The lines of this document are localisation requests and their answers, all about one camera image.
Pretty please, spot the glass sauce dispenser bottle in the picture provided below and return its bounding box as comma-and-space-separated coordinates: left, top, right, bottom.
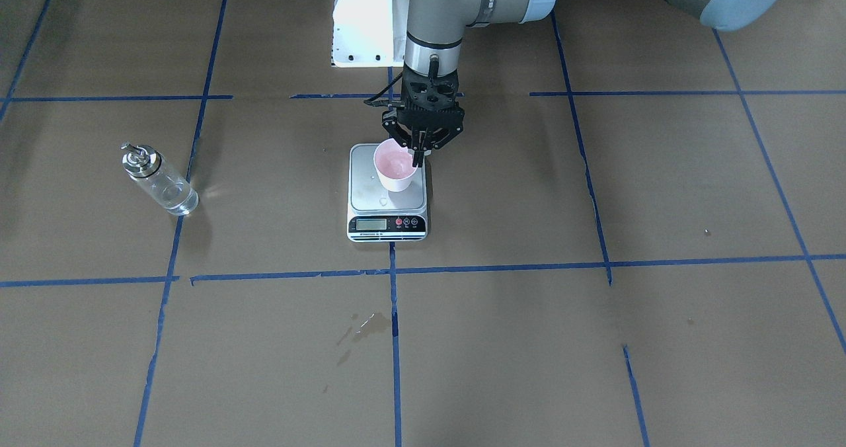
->
121, 142, 199, 216

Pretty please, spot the white pedestal column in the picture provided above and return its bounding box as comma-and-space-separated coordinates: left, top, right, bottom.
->
330, 0, 410, 68

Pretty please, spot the pink paper cup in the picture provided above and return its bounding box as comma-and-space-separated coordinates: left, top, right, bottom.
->
373, 139, 419, 192

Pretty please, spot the grey digital kitchen scale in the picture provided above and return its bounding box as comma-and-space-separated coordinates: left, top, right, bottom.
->
346, 143, 429, 243

